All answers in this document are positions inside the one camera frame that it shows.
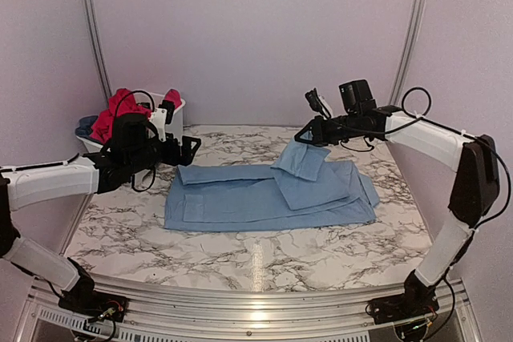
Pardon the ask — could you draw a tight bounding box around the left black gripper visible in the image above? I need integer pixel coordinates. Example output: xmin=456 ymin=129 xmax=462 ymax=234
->
xmin=126 ymin=132 xmax=201 ymax=175

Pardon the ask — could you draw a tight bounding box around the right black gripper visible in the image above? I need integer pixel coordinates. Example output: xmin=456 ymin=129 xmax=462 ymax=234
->
xmin=295 ymin=112 xmax=362 ymax=147

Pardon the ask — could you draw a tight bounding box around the light blue button shirt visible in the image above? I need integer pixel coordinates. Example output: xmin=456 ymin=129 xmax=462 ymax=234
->
xmin=164 ymin=140 xmax=380 ymax=232

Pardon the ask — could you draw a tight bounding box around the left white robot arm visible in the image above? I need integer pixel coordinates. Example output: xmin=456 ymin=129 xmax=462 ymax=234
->
xmin=1 ymin=114 xmax=201 ymax=314

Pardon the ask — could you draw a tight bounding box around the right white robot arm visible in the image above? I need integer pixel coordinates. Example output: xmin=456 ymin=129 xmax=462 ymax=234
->
xmin=295 ymin=79 xmax=500 ymax=316

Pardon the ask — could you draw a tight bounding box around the red garment in bin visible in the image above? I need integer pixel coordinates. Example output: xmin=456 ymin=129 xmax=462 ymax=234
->
xmin=89 ymin=88 xmax=185 ymax=144

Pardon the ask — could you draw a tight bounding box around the dark blue garment in bin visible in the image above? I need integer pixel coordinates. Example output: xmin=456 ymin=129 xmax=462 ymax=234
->
xmin=75 ymin=115 xmax=98 ymax=139

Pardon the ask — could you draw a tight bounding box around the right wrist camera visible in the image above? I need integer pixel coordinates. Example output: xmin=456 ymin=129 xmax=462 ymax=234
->
xmin=305 ymin=88 xmax=333 ymax=119

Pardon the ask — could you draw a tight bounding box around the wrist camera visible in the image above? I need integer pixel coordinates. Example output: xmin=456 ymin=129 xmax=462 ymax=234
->
xmin=150 ymin=99 xmax=176 ymax=142
xmin=305 ymin=88 xmax=333 ymax=119

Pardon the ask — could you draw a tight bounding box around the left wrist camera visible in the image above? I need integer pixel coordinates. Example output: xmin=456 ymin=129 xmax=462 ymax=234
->
xmin=150 ymin=99 xmax=176 ymax=142

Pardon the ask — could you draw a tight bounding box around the front aluminium rail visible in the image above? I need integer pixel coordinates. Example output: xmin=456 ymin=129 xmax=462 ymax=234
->
xmin=12 ymin=275 xmax=483 ymax=341

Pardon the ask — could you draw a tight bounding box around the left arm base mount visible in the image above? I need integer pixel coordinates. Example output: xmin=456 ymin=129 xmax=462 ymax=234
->
xmin=59 ymin=291 xmax=128 ymax=323

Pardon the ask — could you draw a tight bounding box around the right aluminium frame post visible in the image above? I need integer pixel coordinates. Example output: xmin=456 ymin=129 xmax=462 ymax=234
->
xmin=389 ymin=0 xmax=426 ymax=104

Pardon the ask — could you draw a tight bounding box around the aluminium frame post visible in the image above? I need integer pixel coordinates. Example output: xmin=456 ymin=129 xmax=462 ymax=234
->
xmin=83 ymin=0 xmax=112 ymax=102
xmin=389 ymin=0 xmax=426 ymax=104

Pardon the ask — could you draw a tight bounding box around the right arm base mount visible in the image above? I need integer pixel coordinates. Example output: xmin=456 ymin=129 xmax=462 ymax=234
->
xmin=366 ymin=294 xmax=439 ymax=324

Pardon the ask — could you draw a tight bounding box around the left aluminium frame post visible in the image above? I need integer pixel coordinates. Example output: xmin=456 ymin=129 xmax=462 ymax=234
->
xmin=83 ymin=0 xmax=112 ymax=102

